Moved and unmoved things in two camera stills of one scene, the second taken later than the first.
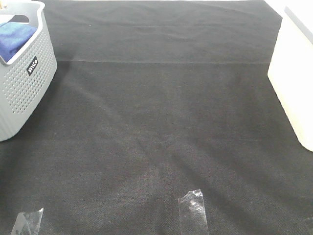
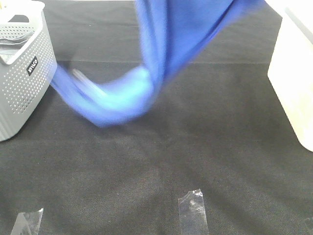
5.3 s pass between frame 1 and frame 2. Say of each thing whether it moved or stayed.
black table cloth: stayed
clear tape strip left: stayed
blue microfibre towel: moved
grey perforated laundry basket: stayed
